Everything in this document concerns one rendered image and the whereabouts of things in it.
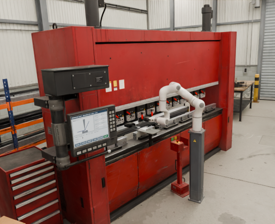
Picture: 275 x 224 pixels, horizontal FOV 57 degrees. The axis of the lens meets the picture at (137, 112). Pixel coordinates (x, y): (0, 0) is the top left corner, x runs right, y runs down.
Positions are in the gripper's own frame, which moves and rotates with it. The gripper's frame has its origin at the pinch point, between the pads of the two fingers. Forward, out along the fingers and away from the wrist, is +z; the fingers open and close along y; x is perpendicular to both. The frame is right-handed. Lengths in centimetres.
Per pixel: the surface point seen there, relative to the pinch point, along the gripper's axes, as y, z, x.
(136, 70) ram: -2, 13, 62
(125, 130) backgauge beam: -4.7, 40.0, -24.6
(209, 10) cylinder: 194, 20, 144
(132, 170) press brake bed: -32, 2, -64
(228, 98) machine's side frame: 220, -7, -14
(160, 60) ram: 46, 13, 71
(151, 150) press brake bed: 5.4, 1.9, -47.8
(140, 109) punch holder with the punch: -0.1, 12.5, 10.3
